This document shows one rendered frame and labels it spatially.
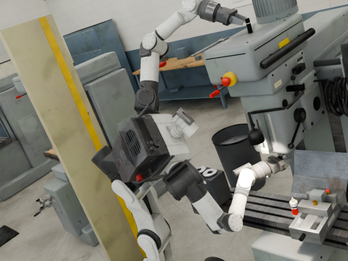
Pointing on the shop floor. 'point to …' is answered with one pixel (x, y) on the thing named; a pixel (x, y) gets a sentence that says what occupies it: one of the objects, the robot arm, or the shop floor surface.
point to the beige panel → (71, 130)
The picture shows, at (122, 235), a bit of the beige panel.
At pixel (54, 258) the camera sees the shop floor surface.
